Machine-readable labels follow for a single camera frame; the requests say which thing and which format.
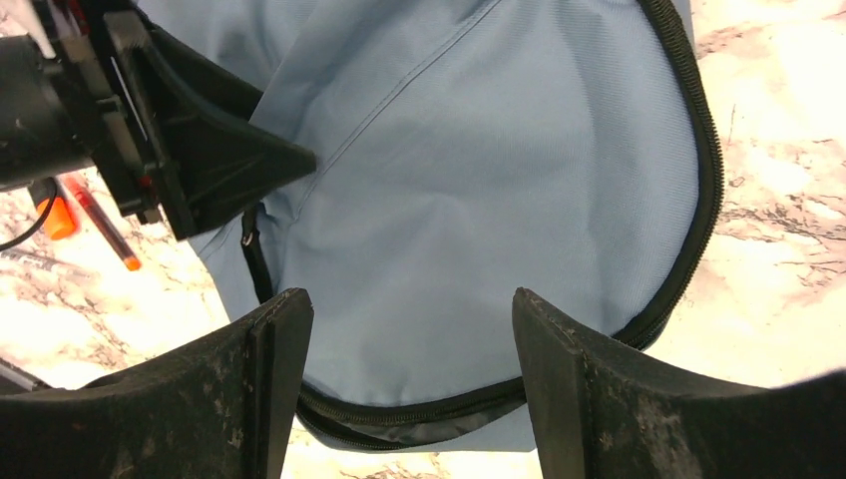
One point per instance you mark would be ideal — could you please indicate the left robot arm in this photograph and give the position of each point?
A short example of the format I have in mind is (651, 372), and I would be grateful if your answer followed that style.
(36, 138)

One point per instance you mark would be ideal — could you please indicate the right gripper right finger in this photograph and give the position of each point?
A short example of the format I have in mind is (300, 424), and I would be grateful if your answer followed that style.
(601, 409)

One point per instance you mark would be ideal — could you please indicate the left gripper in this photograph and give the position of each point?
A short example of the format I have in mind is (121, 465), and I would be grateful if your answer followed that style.
(177, 133)

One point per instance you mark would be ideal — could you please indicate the red pen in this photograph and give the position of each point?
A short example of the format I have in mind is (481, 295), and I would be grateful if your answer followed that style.
(75, 184)

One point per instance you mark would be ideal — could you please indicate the blue student backpack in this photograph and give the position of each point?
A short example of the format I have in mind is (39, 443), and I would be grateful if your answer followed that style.
(466, 149)

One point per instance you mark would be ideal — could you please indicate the silver pen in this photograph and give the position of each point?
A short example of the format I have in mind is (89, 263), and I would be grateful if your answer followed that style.
(46, 263)

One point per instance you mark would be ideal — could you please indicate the orange black highlighter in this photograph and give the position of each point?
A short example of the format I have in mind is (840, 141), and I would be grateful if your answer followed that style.
(49, 199)

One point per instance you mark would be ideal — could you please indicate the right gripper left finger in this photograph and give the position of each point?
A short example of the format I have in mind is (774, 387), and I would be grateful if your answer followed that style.
(220, 406)

